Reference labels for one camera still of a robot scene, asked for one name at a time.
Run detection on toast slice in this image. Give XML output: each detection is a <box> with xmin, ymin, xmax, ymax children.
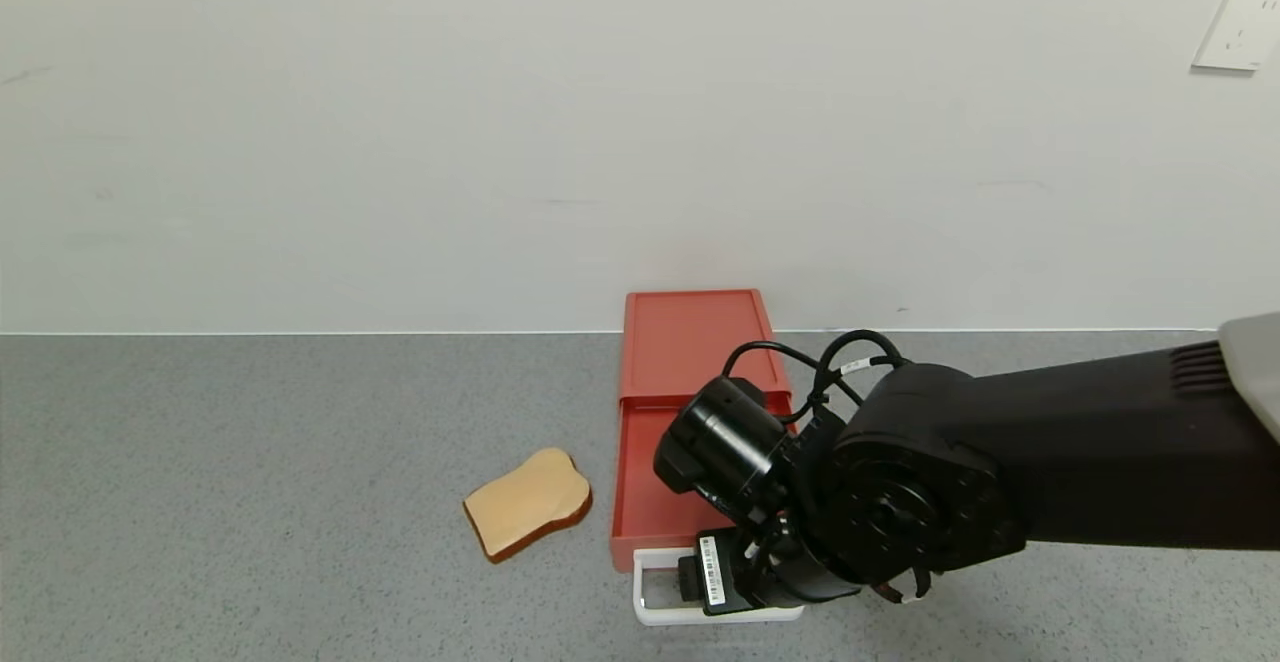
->
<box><xmin>463</xmin><ymin>447</ymin><xmax>594</xmax><ymax>565</ymax></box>

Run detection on black camera cable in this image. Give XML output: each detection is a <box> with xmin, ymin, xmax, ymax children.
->
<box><xmin>722</xmin><ymin>340</ymin><xmax>831</xmax><ymax>415</ymax></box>

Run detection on white wall socket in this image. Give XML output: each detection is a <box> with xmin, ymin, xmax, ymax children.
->
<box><xmin>1191</xmin><ymin>0</ymin><xmax>1280</xmax><ymax>73</ymax></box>

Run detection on black cable with white tag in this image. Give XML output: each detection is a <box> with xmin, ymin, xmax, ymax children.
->
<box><xmin>812</xmin><ymin>329</ymin><xmax>907</xmax><ymax>415</ymax></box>

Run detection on red drawer with white handle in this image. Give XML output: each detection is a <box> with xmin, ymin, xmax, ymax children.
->
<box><xmin>610</xmin><ymin>397</ymin><xmax>807</xmax><ymax>628</ymax></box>

